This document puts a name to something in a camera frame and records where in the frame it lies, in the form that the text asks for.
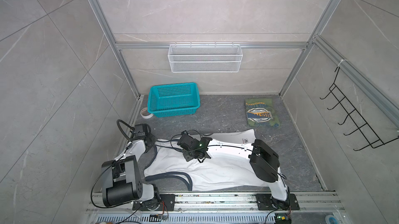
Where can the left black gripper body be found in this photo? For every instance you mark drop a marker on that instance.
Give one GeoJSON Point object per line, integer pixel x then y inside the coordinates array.
{"type": "Point", "coordinates": [150, 138]}

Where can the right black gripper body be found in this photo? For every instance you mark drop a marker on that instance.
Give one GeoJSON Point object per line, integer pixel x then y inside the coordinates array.
{"type": "Point", "coordinates": [188, 156]}

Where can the white tank top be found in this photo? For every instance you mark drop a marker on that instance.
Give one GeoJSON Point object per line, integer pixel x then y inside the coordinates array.
{"type": "Point", "coordinates": [217, 173]}

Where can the teal plastic basket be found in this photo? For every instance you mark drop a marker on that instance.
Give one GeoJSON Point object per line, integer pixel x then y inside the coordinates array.
{"type": "Point", "coordinates": [174, 100]}

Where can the green tank top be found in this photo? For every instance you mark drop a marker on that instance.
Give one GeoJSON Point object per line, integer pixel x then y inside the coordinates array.
{"type": "Point", "coordinates": [260, 112]}

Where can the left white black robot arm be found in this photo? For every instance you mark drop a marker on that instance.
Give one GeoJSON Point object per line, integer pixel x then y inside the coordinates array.
{"type": "Point", "coordinates": [121, 179]}

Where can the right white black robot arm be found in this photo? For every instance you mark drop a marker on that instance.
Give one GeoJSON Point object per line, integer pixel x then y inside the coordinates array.
{"type": "Point", "coordinates": [263, 162]}

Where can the roll of tape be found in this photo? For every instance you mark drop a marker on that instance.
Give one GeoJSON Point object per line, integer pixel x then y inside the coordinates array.
{"type": "Point", "coordinates": [145, 114]}

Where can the blue tape roll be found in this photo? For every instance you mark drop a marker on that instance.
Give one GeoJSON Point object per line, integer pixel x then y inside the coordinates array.
{"type": "Point", "coordinates": [331, 219]}

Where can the white wire mesh shelf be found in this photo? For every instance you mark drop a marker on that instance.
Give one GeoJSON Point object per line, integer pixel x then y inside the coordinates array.
{"type": "Point", "coordinates": [192, 58]}

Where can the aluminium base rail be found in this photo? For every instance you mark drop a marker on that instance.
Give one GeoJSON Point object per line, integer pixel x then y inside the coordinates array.
{"type": "Point", "coordinates": [226, 208]}

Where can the black wire hook rack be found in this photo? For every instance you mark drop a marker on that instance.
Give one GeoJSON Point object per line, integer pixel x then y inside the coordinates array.
{"type": "Point", "coordinates": [361, 125]}

